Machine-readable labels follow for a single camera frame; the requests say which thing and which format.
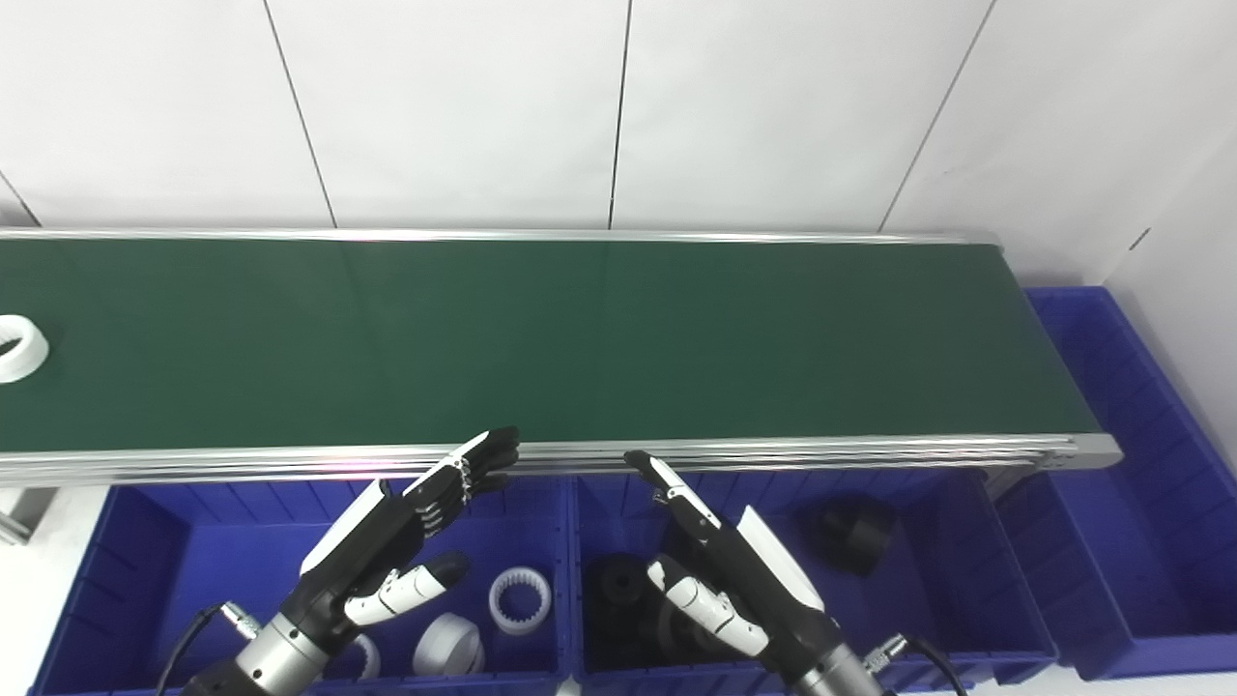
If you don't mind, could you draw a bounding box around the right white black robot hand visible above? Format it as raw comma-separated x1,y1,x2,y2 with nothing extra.
623,449,842,680

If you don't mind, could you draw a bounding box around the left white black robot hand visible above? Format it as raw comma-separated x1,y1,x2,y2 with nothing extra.
283,426,524,647

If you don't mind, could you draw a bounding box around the black cylinder part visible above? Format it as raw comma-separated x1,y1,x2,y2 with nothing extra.
808,497,897,578

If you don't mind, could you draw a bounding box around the black disc part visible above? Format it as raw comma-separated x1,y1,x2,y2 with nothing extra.
655,580,740,663

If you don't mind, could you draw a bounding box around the white cylinder part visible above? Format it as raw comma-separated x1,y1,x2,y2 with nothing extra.
413,613,485,677

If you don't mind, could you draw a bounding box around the green conveyor belt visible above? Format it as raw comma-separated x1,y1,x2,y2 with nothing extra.
0,227,1125,490
0,238,1102,454

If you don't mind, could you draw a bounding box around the black gear part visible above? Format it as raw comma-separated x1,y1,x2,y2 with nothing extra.
584,553,660,624

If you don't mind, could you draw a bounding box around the blue bin with white parts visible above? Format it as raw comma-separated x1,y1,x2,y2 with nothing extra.
27,474,579,696

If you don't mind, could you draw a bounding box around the blue bin with black parts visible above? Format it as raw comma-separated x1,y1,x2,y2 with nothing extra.
570,468,1061,696

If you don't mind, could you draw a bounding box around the aluminium conveyor support leg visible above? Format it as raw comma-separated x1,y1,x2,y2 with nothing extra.
0,486,57,545

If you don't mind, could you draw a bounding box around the empty blue bin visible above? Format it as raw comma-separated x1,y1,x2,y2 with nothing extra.
993,285,1237,682

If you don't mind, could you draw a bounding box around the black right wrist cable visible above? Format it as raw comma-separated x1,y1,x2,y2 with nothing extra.
862,632,969,696

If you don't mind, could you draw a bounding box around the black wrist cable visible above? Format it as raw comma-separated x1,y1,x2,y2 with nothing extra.
153,600,264,696
862,632,969,696

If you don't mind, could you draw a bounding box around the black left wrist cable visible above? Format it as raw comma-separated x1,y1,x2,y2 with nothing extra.
153,600,264,696

